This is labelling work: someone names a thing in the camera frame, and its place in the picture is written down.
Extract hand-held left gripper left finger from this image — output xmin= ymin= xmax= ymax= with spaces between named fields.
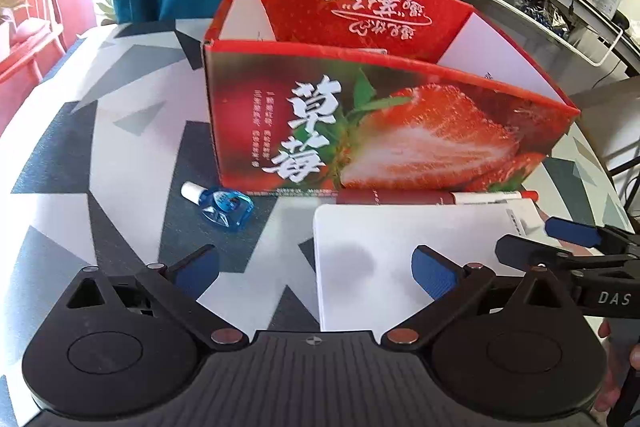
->
xmin=65 ymin=244 xmax=248 ymax=350

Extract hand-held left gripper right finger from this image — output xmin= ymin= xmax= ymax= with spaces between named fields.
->
xmin=382 ymin=245 xmax=583 ymax=353

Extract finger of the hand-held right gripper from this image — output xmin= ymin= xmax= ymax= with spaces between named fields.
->
xmin=495 ymin=234 xmax=640 ymax=275
xmin=544 ymin=217 xmax=640 ymax=255

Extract white rectangular box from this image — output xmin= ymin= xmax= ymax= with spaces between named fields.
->
xmin=312 ymin=197 xmax=556 ymax=333

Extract small blue dropper bottle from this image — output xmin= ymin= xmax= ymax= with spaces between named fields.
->
xmin=181 ymin=181 xmax=256 ymax=228

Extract red strawberry print cardboard box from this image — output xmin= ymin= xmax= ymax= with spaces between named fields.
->
xmin=201 ymin=0 xmax=581 ymax=198

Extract person's right hand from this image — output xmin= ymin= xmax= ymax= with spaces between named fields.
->
xmin=596 ymin=317 xmax=640 ymax=414

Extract white marker with red cap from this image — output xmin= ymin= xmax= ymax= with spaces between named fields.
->
xmin=452 ymin=189 xmax=541 ymax=206

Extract dark red cosmetic tube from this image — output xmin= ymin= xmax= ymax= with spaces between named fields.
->
xmin=336 ymin=189 xmax=456 ymax=206

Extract geometric patterned tablecloth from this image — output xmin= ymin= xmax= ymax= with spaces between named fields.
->
xmin=0 ymin=17 xmax=640 ymax=427

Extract foil packets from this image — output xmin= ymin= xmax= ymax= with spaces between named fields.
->
xmin=517 ymin=0 xmax=573 ymax=38

